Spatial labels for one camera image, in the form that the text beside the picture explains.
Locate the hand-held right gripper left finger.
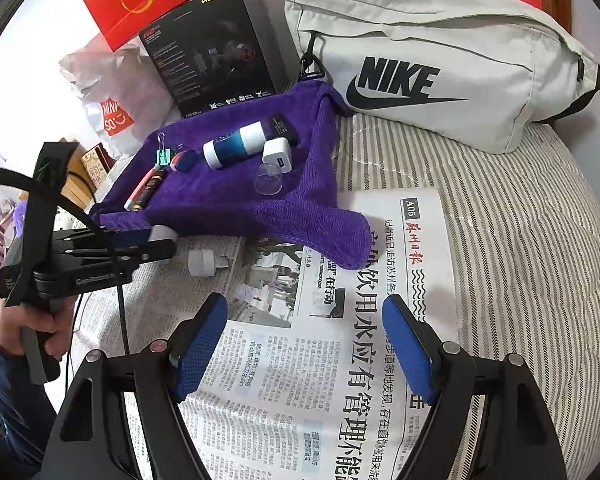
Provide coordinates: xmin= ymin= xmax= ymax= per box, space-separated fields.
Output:
xmin=40 ymin=292 xmax=229 ymax=480

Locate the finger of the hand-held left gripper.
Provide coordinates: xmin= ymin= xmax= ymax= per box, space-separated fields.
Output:
xmin=75 ymin=239 xmax=177 ymax=268
xmin=55 ymin=227 xmax=153 ymax=248

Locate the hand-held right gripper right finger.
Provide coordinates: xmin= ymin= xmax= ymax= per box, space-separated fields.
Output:
xmin=382 ymin=295 xmax=568 ymax=480

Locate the small white bottle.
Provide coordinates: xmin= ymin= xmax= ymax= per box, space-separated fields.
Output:
xmin=147 ymin=225 xmax=178 ymax=247

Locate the pink tube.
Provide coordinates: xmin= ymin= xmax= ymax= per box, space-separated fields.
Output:
xmin=124 ymin=169 xmax=162 ymax=212

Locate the small white usb adapter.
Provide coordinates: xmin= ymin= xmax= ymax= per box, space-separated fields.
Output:
xmin=187 ymin=249 xmax=229 ymax=277

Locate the dark box gold print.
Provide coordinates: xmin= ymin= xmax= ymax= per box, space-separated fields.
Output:
xmin=132 ymin=169 xmax=168 ymax=212

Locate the pink jar blue lid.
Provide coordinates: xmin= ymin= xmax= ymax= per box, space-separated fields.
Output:
xmin=169 ymin=146 xmax=197 ymax=172

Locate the blue and white bottle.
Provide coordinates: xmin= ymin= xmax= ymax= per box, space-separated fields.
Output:
xmin=202 ymin=121 xmax=267 ymax=170

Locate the clear plastic cap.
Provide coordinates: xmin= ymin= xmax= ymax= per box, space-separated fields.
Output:
xmin=252 ymin=162 xmax=287 ymax=196

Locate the white usb charger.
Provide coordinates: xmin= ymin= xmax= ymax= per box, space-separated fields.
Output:
xmin=262 ymin=140 xmax=293 ymax=177

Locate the person's left forearm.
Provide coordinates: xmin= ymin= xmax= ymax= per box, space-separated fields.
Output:
xmin=0 ymin=330 xmax=56 ymax=480

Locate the person's left hand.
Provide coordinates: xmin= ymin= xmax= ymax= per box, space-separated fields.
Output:
xmin=0 ymin=300 xmax=76 ymax=361

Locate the newspaper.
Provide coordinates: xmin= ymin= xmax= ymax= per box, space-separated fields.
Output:
xmin=70 ymin=187 xmax=461 ymax=480

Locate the green binder clip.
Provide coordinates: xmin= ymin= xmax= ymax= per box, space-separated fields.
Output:
xmin=154 ymin=131 xmax=173 ymax=167

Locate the purple towel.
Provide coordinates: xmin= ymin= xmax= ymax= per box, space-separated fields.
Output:
xmin=89 ymin=81 xmax=372 ymax=271

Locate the white shopping bag red logo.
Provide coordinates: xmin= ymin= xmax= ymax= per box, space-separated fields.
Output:
xmin=58 ymin=34 xmax=181 ymax=157

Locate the black product box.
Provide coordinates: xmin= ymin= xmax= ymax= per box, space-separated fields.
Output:
xmin=138 ymin=0 xmax=287 ymax=117

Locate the red gift bag gold print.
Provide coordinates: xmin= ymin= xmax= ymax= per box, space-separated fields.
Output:
xmin=72 ymin=0 xmax=262 ymax=52

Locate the grey sling bag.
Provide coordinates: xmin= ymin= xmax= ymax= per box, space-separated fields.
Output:
xmin=282 ymin=0 xmax=600 ymax=155

